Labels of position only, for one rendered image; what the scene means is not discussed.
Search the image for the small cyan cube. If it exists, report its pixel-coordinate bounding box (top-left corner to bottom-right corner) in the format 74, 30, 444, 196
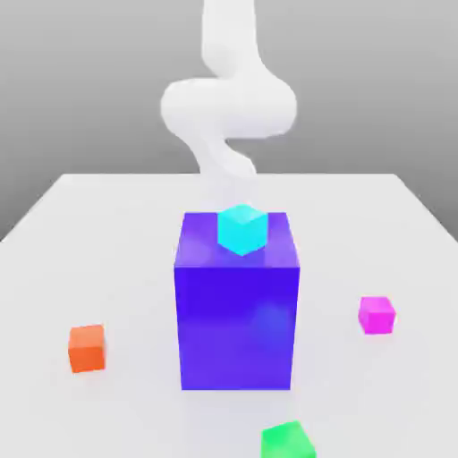
216, 203, 269, 258

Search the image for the small magenta cube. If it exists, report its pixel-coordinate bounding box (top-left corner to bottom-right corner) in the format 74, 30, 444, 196
358, 295, 397, 335

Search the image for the small orange cube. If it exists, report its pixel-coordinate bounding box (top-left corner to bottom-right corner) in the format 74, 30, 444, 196
67, 324, 106, 374

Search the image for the small green cube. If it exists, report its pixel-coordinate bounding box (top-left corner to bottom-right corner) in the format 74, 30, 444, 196
259, 420, 318, 458

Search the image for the large purple box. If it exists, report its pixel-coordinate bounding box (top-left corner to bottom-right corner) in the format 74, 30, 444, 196
173, 211, 301, 392

